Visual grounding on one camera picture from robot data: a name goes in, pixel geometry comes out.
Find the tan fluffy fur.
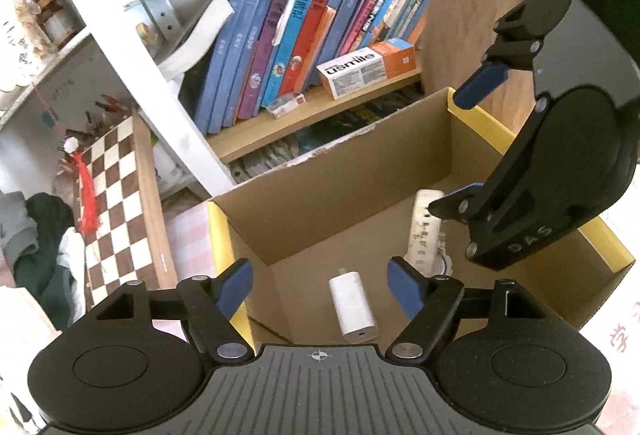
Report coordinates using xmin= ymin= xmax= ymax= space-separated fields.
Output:
xmin=421 ymin=0 xmax=563 ymax=136

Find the pink checked cloth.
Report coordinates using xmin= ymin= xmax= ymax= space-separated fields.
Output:
xmin=159 ymin=201 xmax=217 ymax=290

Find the white plush toy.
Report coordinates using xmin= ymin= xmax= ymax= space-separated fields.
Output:
xmin=0 ymin=0 xmax=53 ymax=93

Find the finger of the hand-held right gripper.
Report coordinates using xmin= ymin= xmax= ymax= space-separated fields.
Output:
xmin=427 ymin=183 xmax=494 ymax=226
xmin=452 ymin=0 xmax=575 ymax=112

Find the white bookshelf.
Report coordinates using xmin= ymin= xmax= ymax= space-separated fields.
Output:
xmin=0 ymin=0 xmax=506 ymax=203

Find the glass jar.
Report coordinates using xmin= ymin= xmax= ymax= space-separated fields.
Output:
xmin=39 ymin=4 xmax=77 ymax=46

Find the grey cloth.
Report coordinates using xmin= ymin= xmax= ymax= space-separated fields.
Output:
xmin=0 ymin=191 xmax=41 ymax=262

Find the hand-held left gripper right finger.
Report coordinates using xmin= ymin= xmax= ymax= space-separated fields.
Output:
xmin=388 ymin=256 xmax=547 ymax=361

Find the dark green cloth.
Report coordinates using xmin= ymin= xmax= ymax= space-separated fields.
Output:
xmin=12 ymin=193 xmax=77 ymax=332

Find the white charger block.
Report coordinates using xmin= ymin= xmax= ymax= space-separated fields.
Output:
xmin=328 ymin=268 xmax=380 ymax=344

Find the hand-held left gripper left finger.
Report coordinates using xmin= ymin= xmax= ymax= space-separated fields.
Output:
xmin=94 ymin=259 xmax=256 ymax=363

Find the orange and white carton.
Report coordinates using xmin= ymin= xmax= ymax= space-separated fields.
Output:
xmin=316 ymin=38 xmax=417 ymax=100

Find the row of upright books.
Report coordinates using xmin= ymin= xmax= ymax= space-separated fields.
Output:
xmin=192 ymin=0 xmax=453 ymax=136

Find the white power strip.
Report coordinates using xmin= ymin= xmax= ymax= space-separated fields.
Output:
xmin=403 ymin=189 xmax=454 ymax=277

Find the white cloth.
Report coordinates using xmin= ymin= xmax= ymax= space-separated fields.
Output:
xmin=54 ymin=229 xmax=89 ymax=332

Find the red tassel ornament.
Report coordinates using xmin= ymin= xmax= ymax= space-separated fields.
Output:
xmin=62 ymin=137 xmax=104 ymax=236

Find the wooden chessboard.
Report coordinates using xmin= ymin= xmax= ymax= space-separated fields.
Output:
xmin=74 ymin=114 xmax=177 ymax=312

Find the small red white box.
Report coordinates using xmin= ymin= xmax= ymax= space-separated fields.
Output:
xmin=265 ymin=92 xmax=306 ymax=118

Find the cardboard box with yellow rim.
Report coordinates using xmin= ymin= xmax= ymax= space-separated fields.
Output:
xmin=206 ymin=86 xmax=636 ymax=357

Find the row of flat books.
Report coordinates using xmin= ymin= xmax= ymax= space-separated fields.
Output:
xmin=230 ymin=86 xmax=427 ymax=184

